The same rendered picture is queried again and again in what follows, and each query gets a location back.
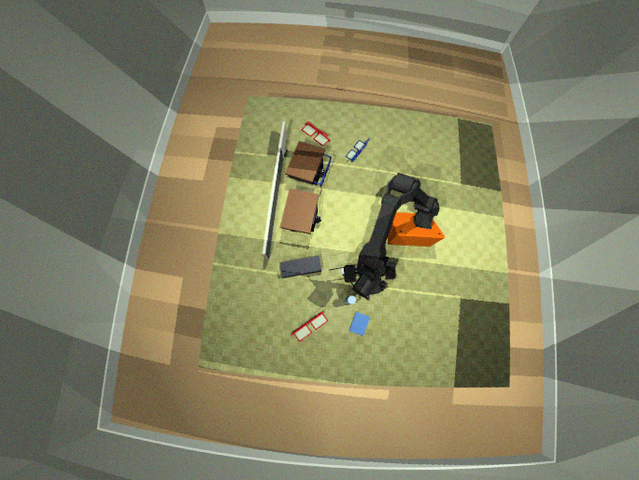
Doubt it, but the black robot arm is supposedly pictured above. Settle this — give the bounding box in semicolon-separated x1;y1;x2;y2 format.
352;173;440;298

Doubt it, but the grey flat panel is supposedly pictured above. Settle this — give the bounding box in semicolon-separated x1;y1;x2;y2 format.
263;121;287;260

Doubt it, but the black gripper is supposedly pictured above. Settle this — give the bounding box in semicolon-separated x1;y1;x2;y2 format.
344;262;396;283

